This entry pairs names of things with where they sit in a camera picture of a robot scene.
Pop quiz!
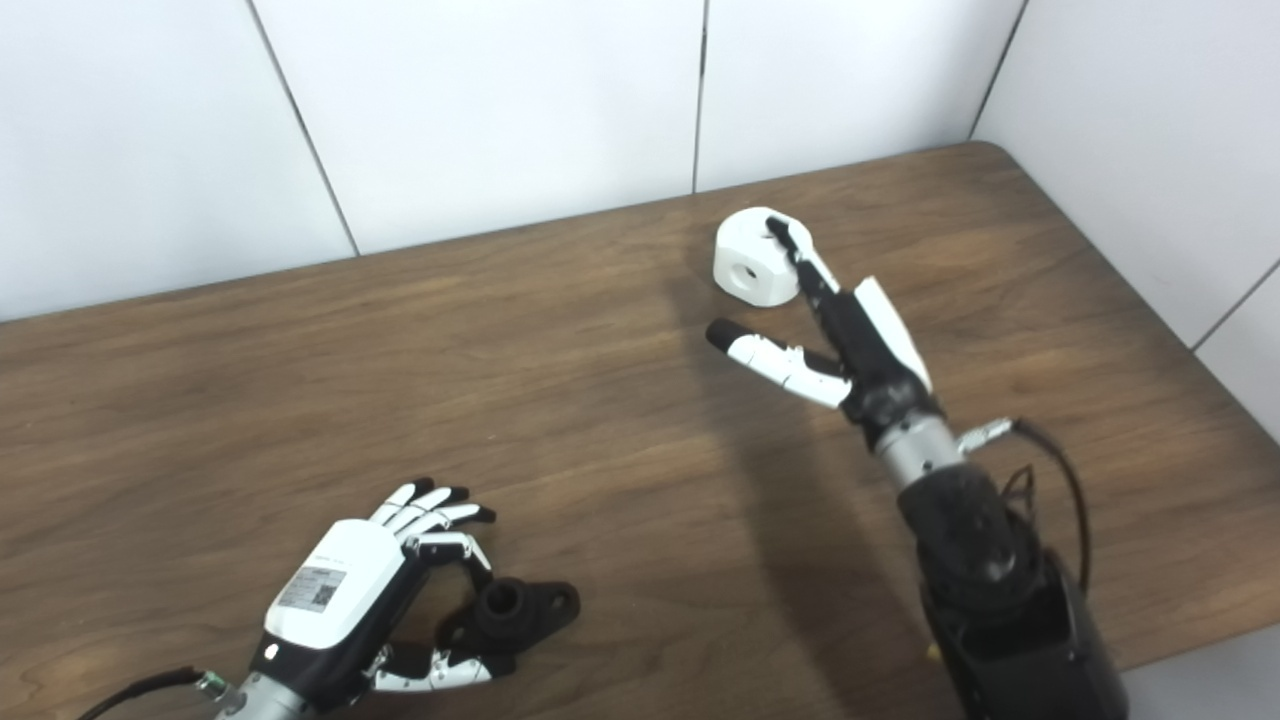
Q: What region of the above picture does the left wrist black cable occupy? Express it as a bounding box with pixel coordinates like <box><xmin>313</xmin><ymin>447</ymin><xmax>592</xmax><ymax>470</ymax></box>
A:
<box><xmin>78</xmin><ymin>667</ymin><xmax>217</xmax><ymax>720</ymax></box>

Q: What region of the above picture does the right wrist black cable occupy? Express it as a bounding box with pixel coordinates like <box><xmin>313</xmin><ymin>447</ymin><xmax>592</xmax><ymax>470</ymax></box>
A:
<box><xmin>958</xmin><ymin>418</ymin><xmax>1093</xmax><ymax>591</ymax></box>

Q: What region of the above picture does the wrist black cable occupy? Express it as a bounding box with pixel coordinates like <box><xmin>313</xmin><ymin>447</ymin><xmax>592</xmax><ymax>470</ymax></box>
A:
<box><xmin>78</xmin><ymin>667</ymin><xmax>217</xmax><ymax>720</ymax></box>
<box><xmin>958</xmin><ymin>418</ymin><xmax>1093</xmax><ymax>591</ymax></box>

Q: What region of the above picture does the black flanged holder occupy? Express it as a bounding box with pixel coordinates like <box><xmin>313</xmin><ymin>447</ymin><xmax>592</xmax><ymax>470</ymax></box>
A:
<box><xmin>437</xmin><ymin>577</ymin><xmax>581</xmax><ymax>676</ymax></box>

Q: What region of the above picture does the right arm thin black wire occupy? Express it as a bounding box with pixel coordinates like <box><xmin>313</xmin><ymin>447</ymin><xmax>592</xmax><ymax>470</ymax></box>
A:
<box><xmin>1000</xmin><ymin>465</ymin><xmax>1041</xmax><ymax>523</ymax></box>

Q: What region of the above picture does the round white piece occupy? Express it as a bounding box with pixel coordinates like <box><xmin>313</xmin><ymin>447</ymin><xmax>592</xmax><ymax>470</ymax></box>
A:
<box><xmin>713</xmin><ymin>207</ymin><xmax>813</xmax><ymax>307</ymax></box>

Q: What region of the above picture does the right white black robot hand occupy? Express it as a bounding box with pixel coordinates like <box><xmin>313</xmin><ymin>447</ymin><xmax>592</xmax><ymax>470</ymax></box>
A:
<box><xmin>706</xmin><ymin>217</ymin><xmax>941</xmax><ymax>421</ymax></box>

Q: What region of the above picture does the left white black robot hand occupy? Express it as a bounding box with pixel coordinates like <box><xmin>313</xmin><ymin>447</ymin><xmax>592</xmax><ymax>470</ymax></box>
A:
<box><xmin>250</xmin><ymin>478</ymin><xmax>497</xmax><ymax>713</ymax></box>

